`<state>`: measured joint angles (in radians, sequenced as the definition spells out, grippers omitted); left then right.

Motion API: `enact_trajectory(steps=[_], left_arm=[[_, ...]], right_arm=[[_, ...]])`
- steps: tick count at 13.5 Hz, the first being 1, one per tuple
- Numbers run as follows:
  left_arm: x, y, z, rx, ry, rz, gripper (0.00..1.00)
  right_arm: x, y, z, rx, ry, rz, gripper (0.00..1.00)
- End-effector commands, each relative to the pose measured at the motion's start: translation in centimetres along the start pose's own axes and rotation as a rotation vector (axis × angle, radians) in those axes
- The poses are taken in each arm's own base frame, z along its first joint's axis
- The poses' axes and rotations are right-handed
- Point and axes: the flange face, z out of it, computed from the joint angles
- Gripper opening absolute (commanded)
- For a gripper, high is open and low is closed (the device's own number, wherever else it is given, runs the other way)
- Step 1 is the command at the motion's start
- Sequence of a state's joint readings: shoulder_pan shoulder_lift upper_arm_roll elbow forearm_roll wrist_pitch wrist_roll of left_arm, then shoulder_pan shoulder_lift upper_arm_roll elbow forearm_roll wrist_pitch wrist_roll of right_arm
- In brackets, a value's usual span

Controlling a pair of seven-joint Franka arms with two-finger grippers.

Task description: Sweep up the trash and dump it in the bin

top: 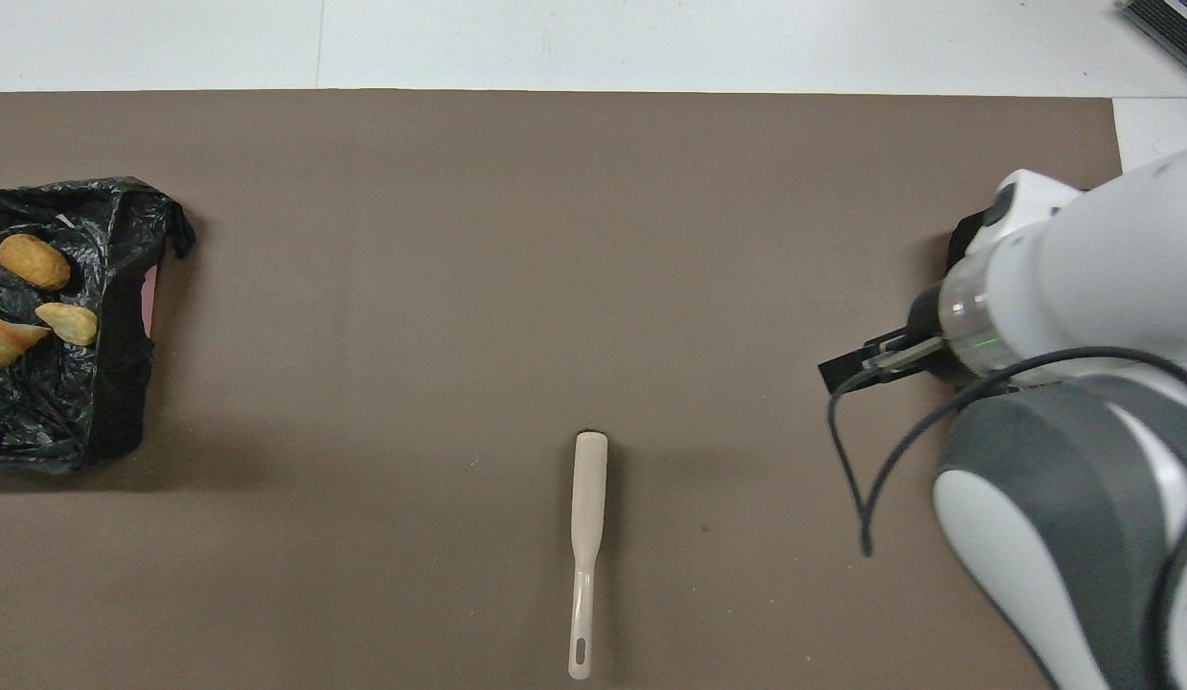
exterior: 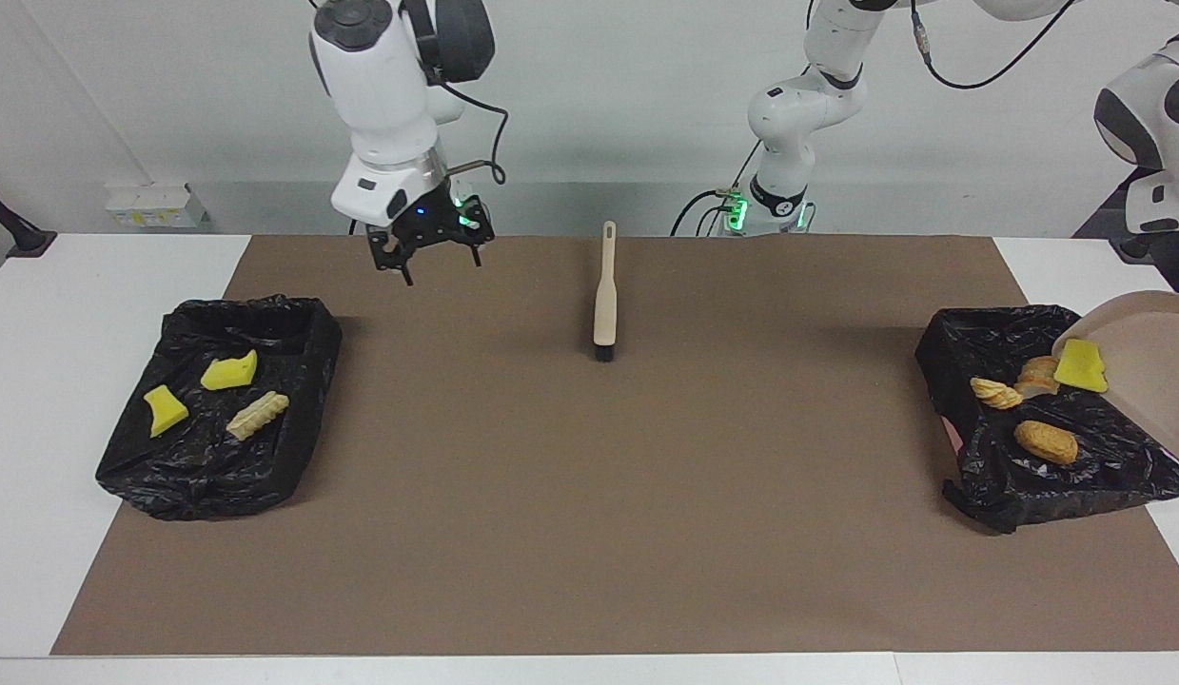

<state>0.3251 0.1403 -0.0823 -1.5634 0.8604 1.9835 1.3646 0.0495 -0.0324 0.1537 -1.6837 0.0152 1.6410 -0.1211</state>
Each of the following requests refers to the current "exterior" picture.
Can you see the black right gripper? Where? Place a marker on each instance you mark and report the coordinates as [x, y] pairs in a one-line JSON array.
[[427, 224]]

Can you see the beige hand brush black bristles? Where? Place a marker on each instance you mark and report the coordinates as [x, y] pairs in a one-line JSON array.
[[605, 304]]

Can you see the yellow sponge piece green specks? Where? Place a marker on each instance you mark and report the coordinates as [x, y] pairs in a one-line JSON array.
[[229, 373]]

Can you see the striped toy croissant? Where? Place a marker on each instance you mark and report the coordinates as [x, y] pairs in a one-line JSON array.
[[256, 416], [1038, 376]]

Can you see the pale toy bread piece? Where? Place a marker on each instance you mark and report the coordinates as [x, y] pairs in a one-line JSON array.
[[994, 393]]

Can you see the brown toy bread roll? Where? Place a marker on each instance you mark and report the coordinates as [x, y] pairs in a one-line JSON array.
[[1046, 442]]

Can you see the green and yellow sponge piece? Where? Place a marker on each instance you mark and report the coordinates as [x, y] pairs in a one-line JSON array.
[[1081, 368]]

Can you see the beige plastic dustpan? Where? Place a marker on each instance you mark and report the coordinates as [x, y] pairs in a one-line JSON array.
[[1150, 400]]

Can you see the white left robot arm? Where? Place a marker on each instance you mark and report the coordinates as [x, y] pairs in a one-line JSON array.
[[798, 105]]

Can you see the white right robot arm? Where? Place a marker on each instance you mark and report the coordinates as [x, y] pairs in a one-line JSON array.
[[380, 95]]

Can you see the bin with black bag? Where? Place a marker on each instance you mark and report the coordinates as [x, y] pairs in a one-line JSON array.
[[1074, 485], [218, 466]]

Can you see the brown table mat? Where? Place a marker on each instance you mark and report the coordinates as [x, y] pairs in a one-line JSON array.
[[456, 571]]

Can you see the white wall socket box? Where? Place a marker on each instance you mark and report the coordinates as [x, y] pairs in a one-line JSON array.
[[156, 205]]

